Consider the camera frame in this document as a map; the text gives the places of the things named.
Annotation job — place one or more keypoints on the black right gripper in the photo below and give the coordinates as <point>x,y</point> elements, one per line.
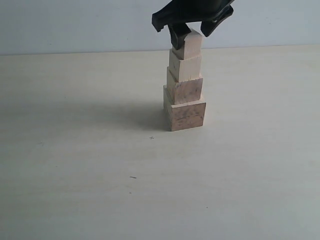
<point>210,13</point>

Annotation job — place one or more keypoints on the smallest wooden cube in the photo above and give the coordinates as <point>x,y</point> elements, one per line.
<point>191,47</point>

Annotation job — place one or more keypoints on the second largest wooden cube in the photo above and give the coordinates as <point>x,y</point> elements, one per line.
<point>185,91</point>

